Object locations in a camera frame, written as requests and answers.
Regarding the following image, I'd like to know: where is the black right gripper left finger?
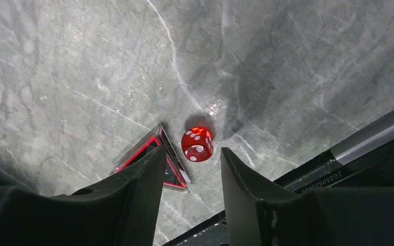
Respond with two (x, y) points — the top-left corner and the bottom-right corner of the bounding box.
(0, 146), (166, 245)

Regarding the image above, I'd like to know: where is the red black triangle button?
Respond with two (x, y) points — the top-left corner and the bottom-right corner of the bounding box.
(110, 124), (191, 192)

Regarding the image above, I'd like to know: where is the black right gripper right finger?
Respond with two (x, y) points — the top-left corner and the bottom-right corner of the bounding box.
(220, 148), (394, 245)

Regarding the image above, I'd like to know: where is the red die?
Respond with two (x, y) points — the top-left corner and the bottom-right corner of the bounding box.
(181, 127), (214, 162)

